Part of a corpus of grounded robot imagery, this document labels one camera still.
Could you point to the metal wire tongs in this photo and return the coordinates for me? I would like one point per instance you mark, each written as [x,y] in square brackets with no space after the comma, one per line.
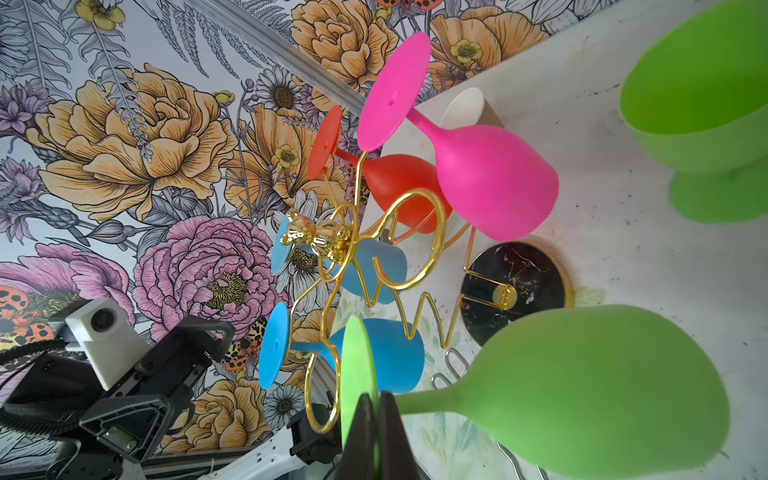
[474,404]

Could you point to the red wine glass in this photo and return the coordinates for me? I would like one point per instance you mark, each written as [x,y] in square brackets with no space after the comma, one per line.
[388,177]

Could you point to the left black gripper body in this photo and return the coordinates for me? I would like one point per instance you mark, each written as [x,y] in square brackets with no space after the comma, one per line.
[49,402]

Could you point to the gold wire glass rack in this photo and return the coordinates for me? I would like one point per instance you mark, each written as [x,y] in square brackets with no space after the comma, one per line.
[401,248]

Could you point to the pink wine glass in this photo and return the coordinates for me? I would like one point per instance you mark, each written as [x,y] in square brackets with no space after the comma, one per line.
[491,177]

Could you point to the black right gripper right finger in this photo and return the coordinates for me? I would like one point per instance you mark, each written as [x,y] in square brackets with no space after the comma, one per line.
[396,458]

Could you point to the brown paper cup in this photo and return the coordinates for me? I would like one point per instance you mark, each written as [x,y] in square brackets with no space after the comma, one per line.
[470,108]

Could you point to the green wine glass front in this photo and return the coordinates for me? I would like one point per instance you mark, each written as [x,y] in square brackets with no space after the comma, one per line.
[697,103]

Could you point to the green wine glass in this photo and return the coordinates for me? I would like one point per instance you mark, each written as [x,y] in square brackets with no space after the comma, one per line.
[697,103]
[606,392]

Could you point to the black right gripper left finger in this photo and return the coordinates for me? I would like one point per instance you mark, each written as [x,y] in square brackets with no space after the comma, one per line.
[357,461]

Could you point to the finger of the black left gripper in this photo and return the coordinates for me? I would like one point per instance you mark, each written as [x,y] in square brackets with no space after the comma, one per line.
[131,426]
[164,376]

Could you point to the blue wine glass rear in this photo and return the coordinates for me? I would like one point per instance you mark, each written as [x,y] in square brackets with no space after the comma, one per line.
[391,257]

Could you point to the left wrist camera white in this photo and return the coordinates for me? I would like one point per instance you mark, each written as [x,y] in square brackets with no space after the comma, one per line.
[100,328]

